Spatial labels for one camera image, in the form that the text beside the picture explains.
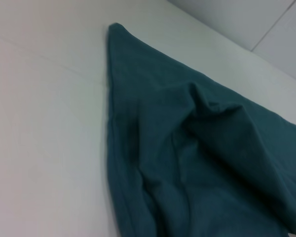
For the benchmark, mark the teal blue t-shirt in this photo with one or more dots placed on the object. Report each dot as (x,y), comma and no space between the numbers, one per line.
(187,148)

